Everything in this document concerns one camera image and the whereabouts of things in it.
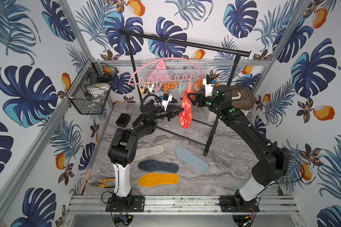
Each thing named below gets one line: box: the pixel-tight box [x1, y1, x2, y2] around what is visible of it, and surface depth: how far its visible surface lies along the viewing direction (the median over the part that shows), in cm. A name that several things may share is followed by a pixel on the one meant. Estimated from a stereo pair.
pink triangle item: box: [154, 59, 167, 70], surface depth 90 cm
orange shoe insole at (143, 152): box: [133, 144, 165, 162], surface depth 96 cm
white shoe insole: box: [175, 146, 209, 173], surface depth 92 cm
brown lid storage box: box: [224, 85, 257, 111], surface depth 100 cm
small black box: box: [115, 113, 132, 128], surface depth 109 cm
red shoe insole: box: [179, 88, 194, 129], surface depth 83 cm
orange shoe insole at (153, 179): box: [137, 172, 180, 188], surface depth 85 cm
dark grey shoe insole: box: [137, 159, 180, 174], surface depth 90 cm
